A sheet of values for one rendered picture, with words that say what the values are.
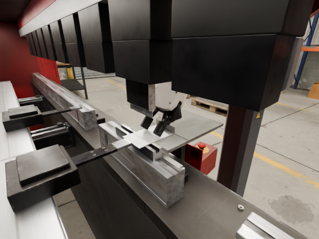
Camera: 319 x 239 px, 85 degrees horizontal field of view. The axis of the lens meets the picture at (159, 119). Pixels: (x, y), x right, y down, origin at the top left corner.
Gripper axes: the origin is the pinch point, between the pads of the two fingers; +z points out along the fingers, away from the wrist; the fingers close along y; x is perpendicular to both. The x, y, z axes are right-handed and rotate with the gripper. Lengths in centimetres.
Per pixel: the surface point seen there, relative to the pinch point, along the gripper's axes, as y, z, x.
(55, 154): -0.8, 15.7, -20.0
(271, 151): -15, -54, 223
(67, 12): -34.1, -19.4, -27.2
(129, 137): -2.5, 6.1, -3.6
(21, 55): -214, -2, -17
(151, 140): 2.9, 3.7, -0.7
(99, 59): -12.3, -8.8, -18.4
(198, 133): 8.5, -5.0, 10.0
